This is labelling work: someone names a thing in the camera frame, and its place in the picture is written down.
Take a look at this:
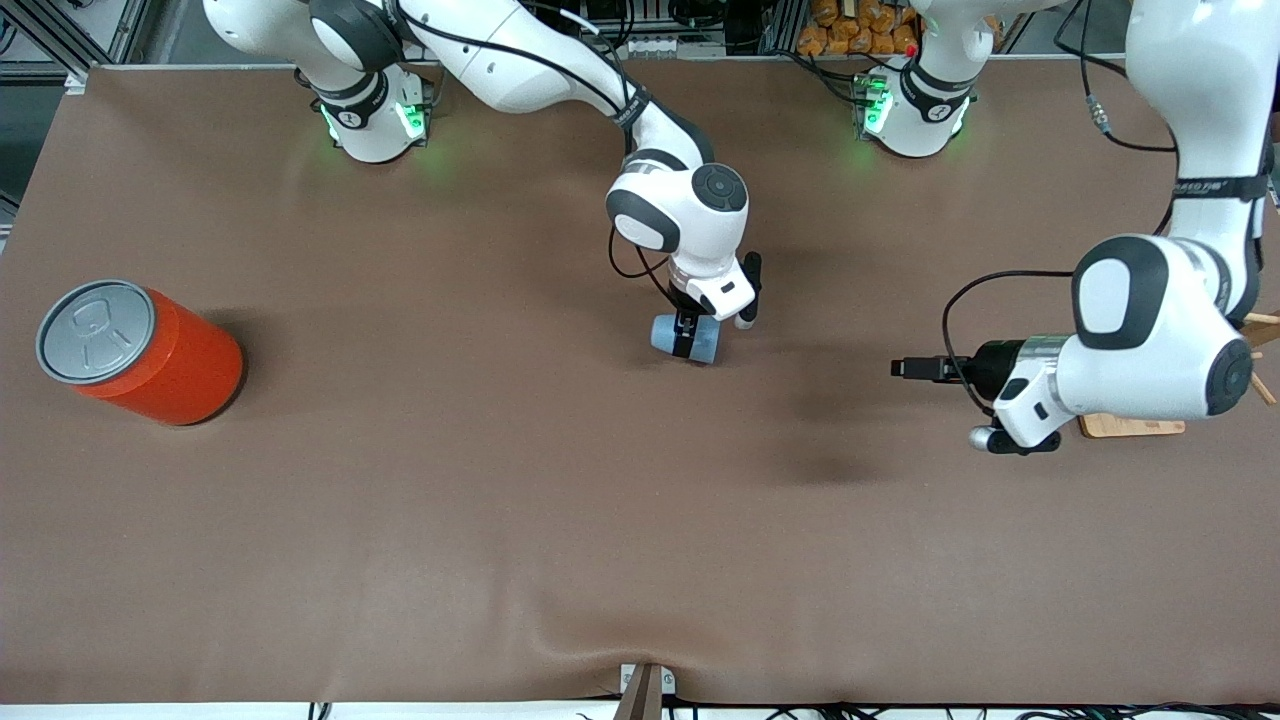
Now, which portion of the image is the aluminium frame profile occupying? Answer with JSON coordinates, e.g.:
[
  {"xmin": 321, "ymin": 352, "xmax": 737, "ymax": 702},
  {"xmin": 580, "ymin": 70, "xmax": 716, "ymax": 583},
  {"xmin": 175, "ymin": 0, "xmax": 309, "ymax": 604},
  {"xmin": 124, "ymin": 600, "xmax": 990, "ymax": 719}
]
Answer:
[
  {"xmin": 760, "ymin": 0, "xmax": 806, "ymax": 56},
  {"xmin": 0, "ymin": 0, "xmax": 153, "ymax": 81}
]

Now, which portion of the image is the long white power strip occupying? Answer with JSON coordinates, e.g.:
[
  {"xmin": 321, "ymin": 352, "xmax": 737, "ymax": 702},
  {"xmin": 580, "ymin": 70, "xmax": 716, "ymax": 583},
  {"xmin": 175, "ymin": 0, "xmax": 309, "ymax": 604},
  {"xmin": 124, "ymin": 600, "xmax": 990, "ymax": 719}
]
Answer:
[{"xmin": 625, "ymin": 35, "xmax": 726, "ymax": 58}]

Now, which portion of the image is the orange can with grey lid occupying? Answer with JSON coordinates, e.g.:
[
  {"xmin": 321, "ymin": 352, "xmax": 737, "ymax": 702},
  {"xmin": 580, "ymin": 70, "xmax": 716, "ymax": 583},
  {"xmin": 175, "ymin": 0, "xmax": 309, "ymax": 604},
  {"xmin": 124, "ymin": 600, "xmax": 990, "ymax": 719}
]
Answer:
[{"xmin": 36, "ymin": 279, "xmax": 244, "ymax": 427}]

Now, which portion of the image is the grey metal camera bracket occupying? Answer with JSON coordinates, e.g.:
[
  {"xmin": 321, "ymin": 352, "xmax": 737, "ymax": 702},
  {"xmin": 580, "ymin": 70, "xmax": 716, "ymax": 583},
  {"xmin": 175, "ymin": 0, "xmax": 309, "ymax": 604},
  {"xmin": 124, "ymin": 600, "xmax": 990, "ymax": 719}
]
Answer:
[{"xmin": 618, "ymin": 663, "xmax": 677, "ymax": 720}]

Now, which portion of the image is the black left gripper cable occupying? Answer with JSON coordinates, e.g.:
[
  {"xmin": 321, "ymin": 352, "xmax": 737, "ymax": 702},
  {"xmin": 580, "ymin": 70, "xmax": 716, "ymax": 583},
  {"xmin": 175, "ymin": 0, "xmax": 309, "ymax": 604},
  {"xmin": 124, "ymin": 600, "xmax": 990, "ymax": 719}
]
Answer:
[{"xmin": 943, "ymin": 0, "xmax": 1181, "ymax": 416}]

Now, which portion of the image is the heap of orange items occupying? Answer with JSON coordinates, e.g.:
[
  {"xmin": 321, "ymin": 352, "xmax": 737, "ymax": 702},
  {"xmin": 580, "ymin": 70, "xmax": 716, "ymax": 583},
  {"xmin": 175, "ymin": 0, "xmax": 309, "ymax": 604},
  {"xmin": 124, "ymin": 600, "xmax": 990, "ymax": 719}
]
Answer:
[{"xmin": 797, "ymin": 0, "xmax": 921, "ymax": 57}]

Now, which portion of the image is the wooden cup rack stand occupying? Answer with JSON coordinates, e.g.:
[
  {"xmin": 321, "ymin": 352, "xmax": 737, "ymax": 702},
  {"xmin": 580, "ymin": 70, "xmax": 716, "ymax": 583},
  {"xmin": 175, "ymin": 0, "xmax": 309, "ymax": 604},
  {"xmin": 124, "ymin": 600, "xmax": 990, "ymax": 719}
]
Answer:
[{"xmin": 1078, "ymin": 310, "xmax": 1280, "ymax": 439}]

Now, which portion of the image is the blue plastic cup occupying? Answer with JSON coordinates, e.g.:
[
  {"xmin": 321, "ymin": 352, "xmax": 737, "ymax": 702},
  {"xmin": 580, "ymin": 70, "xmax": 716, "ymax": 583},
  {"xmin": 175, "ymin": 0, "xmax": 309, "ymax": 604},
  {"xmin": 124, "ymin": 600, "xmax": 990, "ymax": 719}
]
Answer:
[{"xmin": 650, "ymin": 314, "xmax": 721, "ymax": 364}]

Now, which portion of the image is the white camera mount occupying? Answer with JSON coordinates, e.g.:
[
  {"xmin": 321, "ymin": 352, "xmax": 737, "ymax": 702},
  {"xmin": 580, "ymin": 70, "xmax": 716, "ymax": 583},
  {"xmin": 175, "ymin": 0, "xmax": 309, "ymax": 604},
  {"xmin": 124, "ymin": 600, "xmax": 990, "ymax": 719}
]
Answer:
[
  {"xmin": 688, "ymin": 272, "xmax": 757, "ymax": 323},
  {"xmin": 993, "ymin": 375, "xmax": 1063, "ymax": 448}
]

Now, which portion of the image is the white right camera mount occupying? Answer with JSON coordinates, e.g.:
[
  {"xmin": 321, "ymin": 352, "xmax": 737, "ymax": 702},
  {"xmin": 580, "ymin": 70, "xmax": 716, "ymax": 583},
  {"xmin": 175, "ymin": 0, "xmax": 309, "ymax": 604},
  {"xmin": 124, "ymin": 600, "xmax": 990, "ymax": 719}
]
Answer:
[{"xmin": 688, "ymin": 272, "xmax": 757, "ymax": 323}]

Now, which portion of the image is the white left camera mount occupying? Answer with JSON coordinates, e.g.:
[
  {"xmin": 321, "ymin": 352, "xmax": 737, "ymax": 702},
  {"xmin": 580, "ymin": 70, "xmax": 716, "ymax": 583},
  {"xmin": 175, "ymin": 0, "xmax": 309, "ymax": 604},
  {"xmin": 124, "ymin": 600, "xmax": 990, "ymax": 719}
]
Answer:
[{"xmin": 993, "ymin": 375, "xmax": 1063, "ymax": 448}]

